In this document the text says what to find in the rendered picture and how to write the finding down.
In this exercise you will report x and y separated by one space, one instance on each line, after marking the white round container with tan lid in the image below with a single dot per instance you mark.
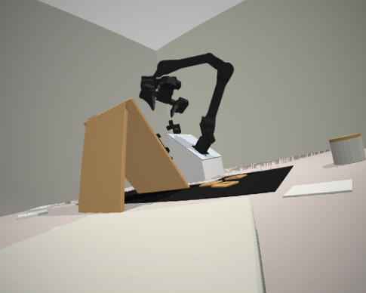
347 149

